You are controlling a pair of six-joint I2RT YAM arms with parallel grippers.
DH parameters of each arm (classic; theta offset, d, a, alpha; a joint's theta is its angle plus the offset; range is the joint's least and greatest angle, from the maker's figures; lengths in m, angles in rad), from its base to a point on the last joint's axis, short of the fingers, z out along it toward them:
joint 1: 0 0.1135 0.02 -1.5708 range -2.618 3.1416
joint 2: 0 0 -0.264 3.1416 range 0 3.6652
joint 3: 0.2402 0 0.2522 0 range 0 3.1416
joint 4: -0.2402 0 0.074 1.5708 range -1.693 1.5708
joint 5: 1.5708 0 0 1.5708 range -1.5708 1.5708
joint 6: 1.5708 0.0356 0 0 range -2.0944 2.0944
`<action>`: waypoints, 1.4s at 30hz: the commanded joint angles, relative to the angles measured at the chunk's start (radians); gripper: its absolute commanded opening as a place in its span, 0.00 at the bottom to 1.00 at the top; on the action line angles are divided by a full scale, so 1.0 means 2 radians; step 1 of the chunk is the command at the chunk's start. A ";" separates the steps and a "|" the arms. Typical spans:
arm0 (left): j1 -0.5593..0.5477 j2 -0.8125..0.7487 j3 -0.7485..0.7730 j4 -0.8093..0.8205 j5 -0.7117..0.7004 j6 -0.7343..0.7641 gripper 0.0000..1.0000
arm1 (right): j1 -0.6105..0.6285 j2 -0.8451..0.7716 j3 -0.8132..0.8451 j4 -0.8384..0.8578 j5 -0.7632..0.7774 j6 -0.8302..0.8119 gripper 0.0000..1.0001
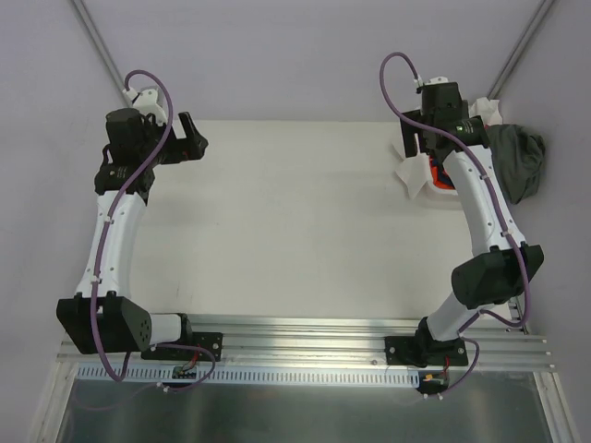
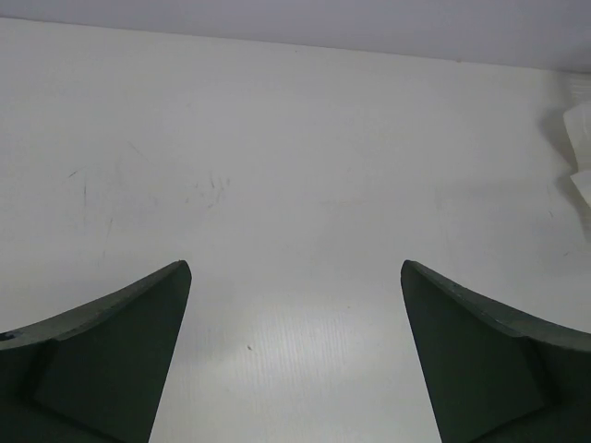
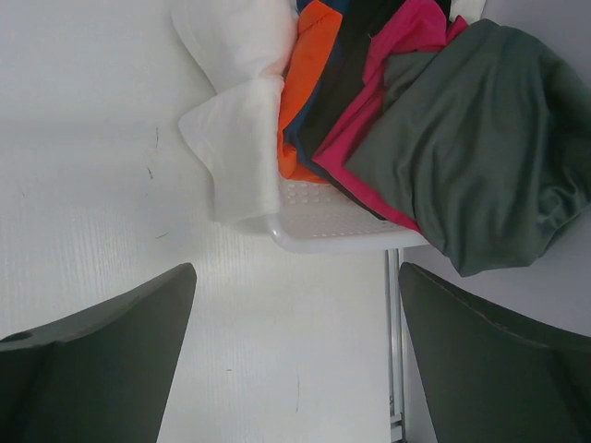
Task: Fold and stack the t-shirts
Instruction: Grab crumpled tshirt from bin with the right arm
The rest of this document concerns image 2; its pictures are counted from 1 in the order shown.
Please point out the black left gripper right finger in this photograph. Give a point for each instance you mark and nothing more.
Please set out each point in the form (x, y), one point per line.
(495, 373)

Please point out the white plastic laundry basket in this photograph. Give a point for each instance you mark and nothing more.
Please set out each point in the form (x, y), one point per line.
(577, 125)

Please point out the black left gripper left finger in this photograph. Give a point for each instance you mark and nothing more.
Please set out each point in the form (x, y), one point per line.
(94, 373)

